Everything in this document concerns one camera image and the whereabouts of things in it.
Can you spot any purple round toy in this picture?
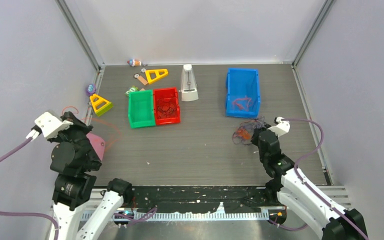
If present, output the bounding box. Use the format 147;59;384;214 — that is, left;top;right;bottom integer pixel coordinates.
85;83;97;97

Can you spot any aluminium rail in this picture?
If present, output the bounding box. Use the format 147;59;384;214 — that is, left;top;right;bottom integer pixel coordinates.
50;188;352;223

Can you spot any green toy block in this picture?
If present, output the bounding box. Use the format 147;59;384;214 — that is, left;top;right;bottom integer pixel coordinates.
124;85;140;96

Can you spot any purple cable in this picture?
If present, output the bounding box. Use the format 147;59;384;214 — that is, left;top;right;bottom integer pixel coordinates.
232;115;266;147

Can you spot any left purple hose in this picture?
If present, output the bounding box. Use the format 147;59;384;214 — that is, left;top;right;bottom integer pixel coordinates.
0;137;158;240

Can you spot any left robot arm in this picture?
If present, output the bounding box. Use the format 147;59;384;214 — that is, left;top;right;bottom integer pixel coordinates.
48;111;134;240

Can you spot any tan wooden strip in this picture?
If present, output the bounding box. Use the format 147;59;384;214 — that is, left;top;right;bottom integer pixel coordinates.
133;73;149;86

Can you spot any small figurine toy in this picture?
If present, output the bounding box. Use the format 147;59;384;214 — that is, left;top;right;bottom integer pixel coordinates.
126;59;143;67

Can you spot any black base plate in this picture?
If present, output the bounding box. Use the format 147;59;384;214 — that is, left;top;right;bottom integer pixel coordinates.
123;185;286;214

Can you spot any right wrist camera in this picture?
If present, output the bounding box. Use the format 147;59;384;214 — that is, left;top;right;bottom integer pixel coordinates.
268;116;291;138

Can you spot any yellow triangle toy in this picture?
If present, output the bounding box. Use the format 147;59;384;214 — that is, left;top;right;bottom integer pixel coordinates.
89;93;113;117
145;68;169;85

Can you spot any yellow triangle toy rear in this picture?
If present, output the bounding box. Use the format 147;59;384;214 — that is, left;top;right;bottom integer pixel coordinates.
145;68;169;85

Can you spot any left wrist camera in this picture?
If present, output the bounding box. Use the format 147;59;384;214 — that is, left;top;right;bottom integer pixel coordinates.
25;111;73;141

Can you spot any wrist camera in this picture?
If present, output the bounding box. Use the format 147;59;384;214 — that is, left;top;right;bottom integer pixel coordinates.
25;111;73;141
268;116;291;138

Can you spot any blue plastic bin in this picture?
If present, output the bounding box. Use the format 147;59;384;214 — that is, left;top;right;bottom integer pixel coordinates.
225;67;261;119

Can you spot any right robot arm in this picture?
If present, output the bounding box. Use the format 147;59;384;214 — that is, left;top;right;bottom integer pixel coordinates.
251;127;368;240

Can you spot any white metronome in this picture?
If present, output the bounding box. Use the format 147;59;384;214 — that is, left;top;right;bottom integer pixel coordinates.
180;64;199;102

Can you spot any pink metronome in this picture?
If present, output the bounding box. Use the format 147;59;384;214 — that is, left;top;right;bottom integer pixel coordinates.
86;132;106;161

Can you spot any green plastic bin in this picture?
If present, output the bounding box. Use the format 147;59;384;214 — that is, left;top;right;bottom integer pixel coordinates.
128;90;156;129

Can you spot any yellow triangle toy left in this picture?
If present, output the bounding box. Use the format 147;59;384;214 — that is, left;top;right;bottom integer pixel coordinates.
89;93;113;117

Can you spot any red plastic bin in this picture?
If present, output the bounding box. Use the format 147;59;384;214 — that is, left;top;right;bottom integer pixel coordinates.
152;87;181;126

